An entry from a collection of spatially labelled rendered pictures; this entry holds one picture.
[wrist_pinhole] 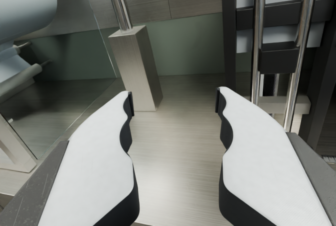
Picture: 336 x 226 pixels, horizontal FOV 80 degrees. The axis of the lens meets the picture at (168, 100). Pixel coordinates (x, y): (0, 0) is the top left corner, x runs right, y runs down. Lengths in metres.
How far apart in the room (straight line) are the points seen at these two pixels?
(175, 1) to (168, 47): 0.18
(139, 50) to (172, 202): 0.40
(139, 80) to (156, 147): 0.22
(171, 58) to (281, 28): 0.58
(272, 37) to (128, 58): 0.40
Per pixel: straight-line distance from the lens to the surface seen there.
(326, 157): 0.57
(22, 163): 0.70
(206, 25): 0.81
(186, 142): 0.57
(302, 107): 0.43
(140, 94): 0.68
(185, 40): 0.84
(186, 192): 0.47
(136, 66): 0.63
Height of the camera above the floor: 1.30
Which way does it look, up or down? 32 degrees down
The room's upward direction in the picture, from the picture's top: 13 degrees counter-clockwise
